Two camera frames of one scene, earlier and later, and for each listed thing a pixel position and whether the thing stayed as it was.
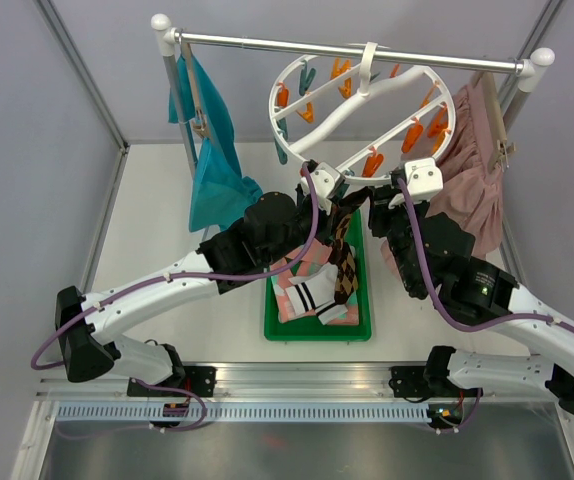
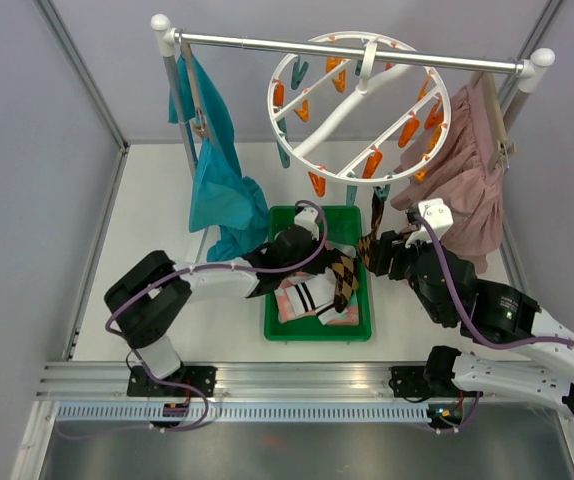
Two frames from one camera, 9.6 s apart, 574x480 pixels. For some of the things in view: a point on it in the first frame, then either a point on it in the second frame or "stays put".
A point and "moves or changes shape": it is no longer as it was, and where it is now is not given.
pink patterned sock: (316, 254) stays put
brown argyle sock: (342, 213) -> (368, 246)
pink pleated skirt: (472, 194) stays put
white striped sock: (315, 292) stays put
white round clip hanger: (363, 116) moves or changes shape
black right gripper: (379, 210) -> (393, 245)
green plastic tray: (308, 328) stays put
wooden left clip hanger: (199, 124) stays put
